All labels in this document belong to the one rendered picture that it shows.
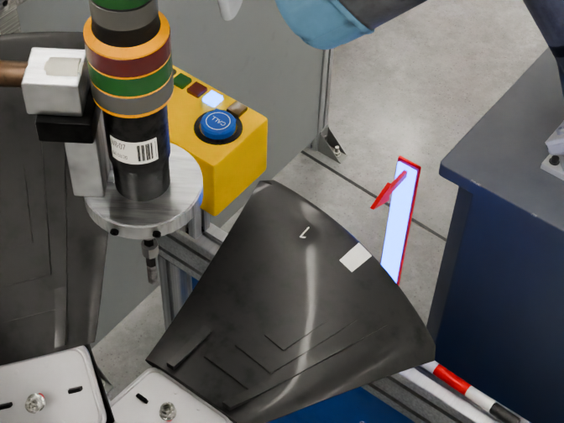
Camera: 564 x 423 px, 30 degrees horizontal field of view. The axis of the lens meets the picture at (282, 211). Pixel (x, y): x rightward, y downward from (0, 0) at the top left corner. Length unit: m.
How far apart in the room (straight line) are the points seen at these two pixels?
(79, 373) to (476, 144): 0.69
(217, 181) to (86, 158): 0.61
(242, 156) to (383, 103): 1.62
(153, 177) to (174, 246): 0.82
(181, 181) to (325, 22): 0.16
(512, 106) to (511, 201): 0.16
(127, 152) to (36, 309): 0.22
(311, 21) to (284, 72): 1.61
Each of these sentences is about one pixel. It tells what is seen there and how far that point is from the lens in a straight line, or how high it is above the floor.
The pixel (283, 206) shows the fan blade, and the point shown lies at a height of 1.19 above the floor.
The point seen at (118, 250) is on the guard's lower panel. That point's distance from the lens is 2.12.
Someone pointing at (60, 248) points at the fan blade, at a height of 1.34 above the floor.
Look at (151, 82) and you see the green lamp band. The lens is 0.54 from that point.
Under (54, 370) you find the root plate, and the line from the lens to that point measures 0.78.
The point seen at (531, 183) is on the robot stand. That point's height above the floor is 1.00.
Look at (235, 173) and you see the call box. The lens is 1.21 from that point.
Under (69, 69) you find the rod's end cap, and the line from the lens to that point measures 0.56.
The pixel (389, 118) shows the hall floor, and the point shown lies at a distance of 2.77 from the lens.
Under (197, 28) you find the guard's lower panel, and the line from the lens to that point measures 1.96.
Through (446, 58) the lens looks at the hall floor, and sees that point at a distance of 2.97.
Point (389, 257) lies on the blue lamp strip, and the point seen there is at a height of 1.05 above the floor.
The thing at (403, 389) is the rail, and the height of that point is 0.83.
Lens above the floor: 1.92
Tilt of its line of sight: 49 degrees down
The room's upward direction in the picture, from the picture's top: 2 degrees clockwise
